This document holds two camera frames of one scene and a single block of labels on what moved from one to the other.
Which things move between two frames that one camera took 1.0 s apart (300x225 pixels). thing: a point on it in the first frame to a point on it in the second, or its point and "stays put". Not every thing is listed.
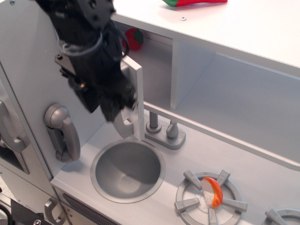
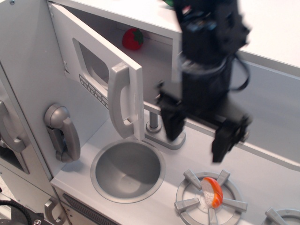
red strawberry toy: [135, 38] stays put
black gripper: [96, 73] to [205, 95]
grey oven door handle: [48, 206] stays put
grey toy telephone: [64, 133] stays put
